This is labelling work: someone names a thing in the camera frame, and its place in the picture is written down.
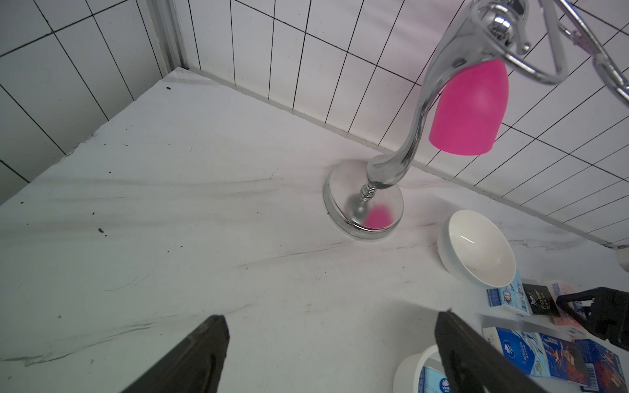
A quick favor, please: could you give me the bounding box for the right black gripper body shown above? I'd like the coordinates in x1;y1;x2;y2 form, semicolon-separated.
555;288;628;351

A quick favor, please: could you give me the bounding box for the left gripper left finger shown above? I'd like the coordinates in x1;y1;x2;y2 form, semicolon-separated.
124;315;230;393

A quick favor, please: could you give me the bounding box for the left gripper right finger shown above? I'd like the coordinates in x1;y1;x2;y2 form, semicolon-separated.
434;310;544;393

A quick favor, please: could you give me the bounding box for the blue white tissue pack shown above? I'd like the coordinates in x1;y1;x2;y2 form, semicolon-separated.
483;327;550;378

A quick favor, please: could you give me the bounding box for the blue orange tissue pack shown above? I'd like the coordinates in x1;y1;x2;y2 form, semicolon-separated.
575;339;628;393

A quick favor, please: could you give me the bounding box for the pink Tempo side pack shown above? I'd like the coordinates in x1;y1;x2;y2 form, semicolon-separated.
544;279;588;329

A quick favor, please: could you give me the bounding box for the blue red tissue pack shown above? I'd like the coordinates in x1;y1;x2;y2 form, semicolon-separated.
540;334;589;386

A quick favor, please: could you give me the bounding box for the small black tissue pack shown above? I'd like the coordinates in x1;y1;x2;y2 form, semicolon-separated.
523;283;560;318

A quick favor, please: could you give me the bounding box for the light blue tissue pack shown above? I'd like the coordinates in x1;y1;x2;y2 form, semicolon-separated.
486;270;532;317

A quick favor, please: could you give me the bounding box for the white storage box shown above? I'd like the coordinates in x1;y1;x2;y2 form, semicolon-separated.
392;345;445;393

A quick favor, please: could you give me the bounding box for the white ceramic bowl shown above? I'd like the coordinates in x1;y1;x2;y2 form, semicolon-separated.
437;210;517;289

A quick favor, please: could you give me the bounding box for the chrome hook stand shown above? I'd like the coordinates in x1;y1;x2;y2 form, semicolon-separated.
323;1;628;240

